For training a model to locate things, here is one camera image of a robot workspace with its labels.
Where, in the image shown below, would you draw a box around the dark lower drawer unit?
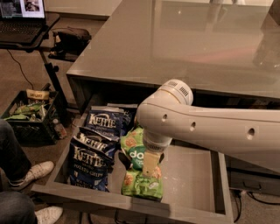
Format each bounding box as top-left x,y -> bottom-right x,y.
225,156 -> 280,196

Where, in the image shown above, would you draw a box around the blue Kettle chip bag rear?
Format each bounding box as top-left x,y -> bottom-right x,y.
85,106 -> 124,141

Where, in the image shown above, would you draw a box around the black laptop stand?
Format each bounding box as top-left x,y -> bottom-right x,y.
0,12 -> 68,109

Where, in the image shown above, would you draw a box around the blue Kettle chip bag middle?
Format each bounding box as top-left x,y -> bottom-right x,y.
74,127 -> 116,159

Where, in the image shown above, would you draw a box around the blue kettle chip bag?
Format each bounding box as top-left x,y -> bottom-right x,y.
74,127 -> 116,159
68,137 -> 113,192
85,106 -> 124,141

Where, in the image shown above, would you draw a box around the dark bag on floor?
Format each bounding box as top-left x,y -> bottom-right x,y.
48,27 -> 92,62

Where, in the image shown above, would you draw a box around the white sneaker lower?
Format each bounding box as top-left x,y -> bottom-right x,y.
35,206 -> 63,224

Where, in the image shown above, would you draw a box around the open grey top drawer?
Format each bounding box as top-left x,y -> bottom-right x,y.
31,93 -> 235,224

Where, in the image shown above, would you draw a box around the green rice chip bag front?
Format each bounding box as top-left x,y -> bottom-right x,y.
118,127 -> 163,201

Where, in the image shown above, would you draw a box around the black plastic crate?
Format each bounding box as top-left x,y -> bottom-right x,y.
1,91 -> 65,146

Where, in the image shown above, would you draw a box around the blue Kettle chip bag front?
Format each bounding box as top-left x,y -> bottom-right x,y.
68,137 -> 113,192

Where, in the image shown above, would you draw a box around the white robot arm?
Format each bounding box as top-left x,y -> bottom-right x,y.
136,80 -> 280,172

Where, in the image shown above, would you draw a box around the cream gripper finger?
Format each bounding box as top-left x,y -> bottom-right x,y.
143,150 -> 160,177

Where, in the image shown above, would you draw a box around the small bottle beside crate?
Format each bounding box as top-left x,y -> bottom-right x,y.
52,119 -> 67,139

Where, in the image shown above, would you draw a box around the dark chip bag back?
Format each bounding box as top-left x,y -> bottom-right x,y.
108,103 -> 137,130

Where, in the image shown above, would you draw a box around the black laptop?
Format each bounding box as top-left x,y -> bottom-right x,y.
0,0 -> 46,45

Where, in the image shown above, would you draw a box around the person leg in jeans upper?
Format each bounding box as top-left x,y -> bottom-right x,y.
0,120 -> 32,185

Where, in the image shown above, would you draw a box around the white sneaker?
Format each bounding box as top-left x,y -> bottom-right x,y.
35,206 -> 63,224
9,161 -> 54,191

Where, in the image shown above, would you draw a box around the grey counter cabinet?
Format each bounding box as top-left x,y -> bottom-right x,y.
67,0 -> 280,109

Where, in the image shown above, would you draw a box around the green snack bags in crate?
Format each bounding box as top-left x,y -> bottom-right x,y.
5,103 -> 47,122

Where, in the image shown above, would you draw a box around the tan snack bag in crate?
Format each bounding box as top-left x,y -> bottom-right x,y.
26,89 -> 50,101

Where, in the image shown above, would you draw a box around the black power cable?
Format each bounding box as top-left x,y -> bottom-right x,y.
6,49 -> 35,91

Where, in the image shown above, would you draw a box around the white sneaker upper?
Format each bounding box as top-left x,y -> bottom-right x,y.
9,161 -> 54,191

